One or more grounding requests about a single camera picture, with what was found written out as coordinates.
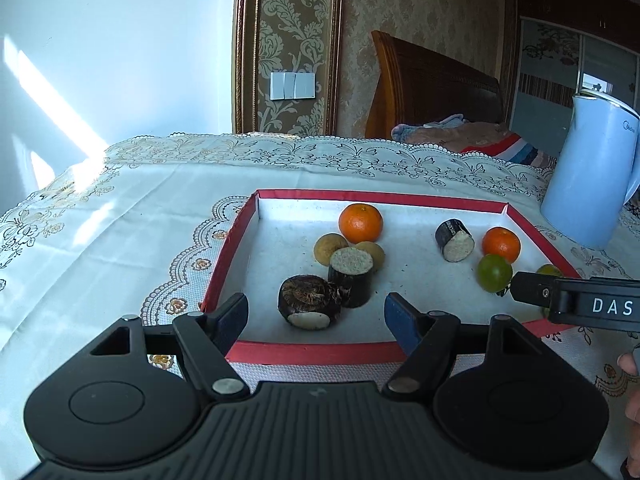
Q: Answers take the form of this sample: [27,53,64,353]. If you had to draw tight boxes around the dark water chestnut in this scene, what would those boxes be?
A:
[278,275,343,331]

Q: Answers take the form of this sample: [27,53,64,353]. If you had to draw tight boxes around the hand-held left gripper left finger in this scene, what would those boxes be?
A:
[90,292,251,402]

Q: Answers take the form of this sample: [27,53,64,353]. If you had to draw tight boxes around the dark sugarcane piece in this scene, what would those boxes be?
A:
[327,247,375,309]
[434,218,476,264]

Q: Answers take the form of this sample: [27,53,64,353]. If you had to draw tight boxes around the wooden wall moulding frame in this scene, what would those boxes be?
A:
[232,0,346,136]

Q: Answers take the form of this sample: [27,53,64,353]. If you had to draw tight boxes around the green tomato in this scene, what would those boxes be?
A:
[475,254,514,295]

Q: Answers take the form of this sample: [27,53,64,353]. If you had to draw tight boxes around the white wall light switch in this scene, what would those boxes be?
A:
[270,71,317,100]

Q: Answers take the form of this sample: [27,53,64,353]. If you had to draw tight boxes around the brown wooden bed headboard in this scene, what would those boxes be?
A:
[365,30,503,140]

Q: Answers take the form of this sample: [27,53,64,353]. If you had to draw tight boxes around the green cucumber piece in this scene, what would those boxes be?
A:
[535,263,566,318]

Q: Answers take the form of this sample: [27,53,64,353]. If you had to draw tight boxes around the crumpled blanket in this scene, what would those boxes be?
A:
[390,114,521,153]

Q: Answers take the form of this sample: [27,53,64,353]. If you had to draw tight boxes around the red cardboard box tray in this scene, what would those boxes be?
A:
[199,189,583,366]

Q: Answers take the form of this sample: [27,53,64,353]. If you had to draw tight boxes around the tan longan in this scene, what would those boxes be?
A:
[313,233,349,266]
[354,241,386,273]

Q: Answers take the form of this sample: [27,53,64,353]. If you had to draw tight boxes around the wardrobe with sliding doors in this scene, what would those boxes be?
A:
[505,0,640,161]

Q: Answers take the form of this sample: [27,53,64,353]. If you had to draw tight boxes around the person's right hand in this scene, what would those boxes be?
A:
[617,352,640,456]

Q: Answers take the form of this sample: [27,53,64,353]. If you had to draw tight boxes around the light blue electric kettle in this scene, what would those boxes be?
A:
[540,89,640,250]

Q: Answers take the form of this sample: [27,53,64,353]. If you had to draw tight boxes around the red white blue striped cloth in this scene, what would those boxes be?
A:
[460,132,553,167]

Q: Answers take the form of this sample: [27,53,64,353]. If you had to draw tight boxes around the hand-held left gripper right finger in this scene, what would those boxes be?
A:
[381,292,543,402]

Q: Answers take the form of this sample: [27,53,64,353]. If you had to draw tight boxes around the orange mandarin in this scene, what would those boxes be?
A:
[338,203,384,244]
[481,226,522,264]

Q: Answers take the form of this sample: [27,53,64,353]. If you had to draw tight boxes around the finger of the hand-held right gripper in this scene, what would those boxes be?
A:
[510,271,558,307]

